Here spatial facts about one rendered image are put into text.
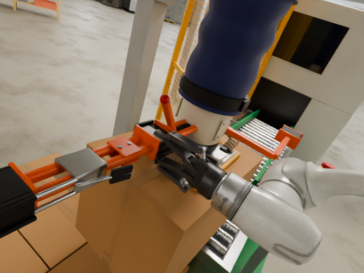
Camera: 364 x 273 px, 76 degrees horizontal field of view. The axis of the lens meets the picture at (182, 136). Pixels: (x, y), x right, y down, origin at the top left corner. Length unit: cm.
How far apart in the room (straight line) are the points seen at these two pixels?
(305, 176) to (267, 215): 15
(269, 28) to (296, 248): 51
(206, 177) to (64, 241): 80
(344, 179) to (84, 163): 52
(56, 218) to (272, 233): 98
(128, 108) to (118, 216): 144
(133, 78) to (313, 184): 166
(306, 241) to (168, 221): 30
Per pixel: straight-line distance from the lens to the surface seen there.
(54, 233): 120
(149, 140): 57
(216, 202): 50
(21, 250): 117
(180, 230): 60
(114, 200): 75
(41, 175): 45
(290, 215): 50
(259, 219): 48
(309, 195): 59
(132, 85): 202
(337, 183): 59
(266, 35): 68
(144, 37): 190
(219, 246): 131
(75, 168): 45
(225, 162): 85
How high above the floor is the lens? 152
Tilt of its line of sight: 29 degrees down
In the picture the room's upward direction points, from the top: 20 degrees clockwise
